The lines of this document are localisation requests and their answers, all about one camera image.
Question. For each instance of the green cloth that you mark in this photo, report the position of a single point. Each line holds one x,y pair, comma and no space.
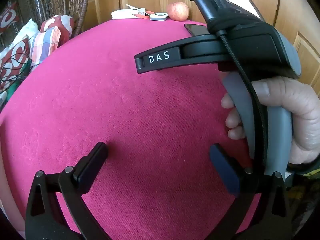
27,66

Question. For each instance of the square red patterned pillow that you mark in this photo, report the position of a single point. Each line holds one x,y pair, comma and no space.
12,60

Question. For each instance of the orange plastic tool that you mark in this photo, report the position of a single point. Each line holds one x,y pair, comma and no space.
143,17

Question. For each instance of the magenta tablecloth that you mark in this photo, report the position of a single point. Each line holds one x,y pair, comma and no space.
125,105

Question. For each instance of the white square device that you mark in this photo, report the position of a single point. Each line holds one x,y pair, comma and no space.
158,16

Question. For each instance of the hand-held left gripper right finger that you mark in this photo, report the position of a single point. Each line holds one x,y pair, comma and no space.
225,170

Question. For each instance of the person's right hand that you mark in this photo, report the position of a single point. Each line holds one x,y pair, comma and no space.
305,120

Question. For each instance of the white power strip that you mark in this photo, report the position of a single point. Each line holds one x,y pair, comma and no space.
3,100

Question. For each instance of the small red patterned pillow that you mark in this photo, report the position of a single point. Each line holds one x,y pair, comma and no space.
7,17

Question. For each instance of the white power bank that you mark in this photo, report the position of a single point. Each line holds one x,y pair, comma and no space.
122,14

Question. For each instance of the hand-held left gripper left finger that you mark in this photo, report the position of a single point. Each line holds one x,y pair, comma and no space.
90,165

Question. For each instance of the white pillow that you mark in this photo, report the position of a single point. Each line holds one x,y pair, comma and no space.
25,30

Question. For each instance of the plaid pillow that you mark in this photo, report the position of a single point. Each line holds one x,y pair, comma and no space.
45,45

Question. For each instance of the round red patterned pillow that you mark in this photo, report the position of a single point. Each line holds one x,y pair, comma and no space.
62,22

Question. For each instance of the red apple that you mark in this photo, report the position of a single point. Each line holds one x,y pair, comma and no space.
178,11

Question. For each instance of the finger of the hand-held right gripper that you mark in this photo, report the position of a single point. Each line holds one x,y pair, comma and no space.
155,60

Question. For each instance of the black smartphone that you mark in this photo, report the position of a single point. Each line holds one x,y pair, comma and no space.
197,29

